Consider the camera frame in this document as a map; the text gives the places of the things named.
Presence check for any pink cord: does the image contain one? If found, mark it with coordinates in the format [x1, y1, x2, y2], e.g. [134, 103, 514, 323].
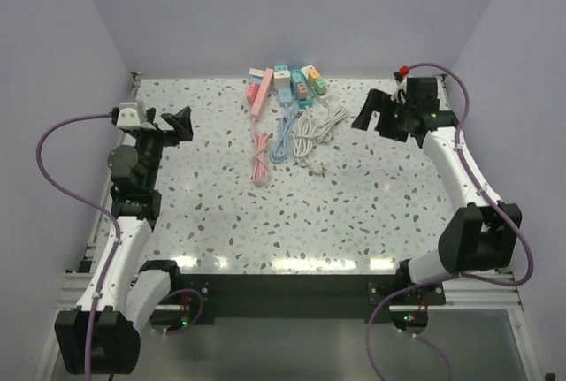
[250, 116, 274, 187]

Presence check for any pink power strip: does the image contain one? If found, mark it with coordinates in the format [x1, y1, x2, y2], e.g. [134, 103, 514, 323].
[249, 68, 274, 120]

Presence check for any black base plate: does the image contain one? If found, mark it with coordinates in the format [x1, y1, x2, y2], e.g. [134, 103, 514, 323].
[132, 272, 447, 340]

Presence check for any teal power strip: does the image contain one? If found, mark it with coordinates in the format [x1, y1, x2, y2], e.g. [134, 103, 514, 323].
[290, 69, 313, 110]

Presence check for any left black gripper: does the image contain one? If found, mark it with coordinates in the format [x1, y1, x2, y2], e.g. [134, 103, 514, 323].
[132, 106, 192, 189]

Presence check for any yellow plug adapter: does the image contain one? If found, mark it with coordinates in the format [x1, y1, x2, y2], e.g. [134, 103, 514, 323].
[308, 67, 320, 82]

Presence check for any red pink plug adapter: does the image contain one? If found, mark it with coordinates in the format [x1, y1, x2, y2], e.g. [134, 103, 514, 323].
[246, 82, 260, 105]

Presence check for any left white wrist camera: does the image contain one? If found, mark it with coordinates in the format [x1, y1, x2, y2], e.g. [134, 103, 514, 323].
[111, 101, 148, 130]

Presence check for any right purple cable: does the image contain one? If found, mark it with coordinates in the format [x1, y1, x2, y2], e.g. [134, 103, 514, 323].
[364, 61, 537, 381]

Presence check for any white charger cube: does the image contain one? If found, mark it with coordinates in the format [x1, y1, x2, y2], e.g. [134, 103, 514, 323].
[273, 70, 291, 89]

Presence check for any blue power strip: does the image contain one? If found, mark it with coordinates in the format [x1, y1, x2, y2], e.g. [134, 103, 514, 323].
[277, 88, 294, 107]

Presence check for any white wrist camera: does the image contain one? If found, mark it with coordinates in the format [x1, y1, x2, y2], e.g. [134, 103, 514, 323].
[392, 65, 410, 103]
[111, 101, 148, 130]

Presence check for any salmon plug adapter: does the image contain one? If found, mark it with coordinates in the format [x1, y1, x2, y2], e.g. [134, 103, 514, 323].
[295, 82, 309, 101]

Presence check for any white cord of teal strip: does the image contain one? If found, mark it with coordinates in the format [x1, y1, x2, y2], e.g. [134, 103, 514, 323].
[294, 106, 328, 176]

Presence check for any teal plug adapter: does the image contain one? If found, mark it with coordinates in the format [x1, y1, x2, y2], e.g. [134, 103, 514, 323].
[291, 69, 303, 84]

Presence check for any green plug adapter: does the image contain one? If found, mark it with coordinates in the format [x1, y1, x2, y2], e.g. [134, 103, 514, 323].
[314, 78, 327, 95]

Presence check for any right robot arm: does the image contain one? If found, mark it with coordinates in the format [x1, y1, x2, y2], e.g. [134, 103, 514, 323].
[352, 76, 522, 304]

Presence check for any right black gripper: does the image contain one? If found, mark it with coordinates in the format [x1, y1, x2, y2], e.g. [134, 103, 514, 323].
[351, 89, 414, 143]

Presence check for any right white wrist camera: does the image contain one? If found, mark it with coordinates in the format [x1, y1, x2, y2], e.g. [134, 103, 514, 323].
[392, 65, 410, 103]

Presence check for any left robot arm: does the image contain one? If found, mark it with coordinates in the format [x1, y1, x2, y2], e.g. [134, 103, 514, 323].
[55, 102, 194, 377]

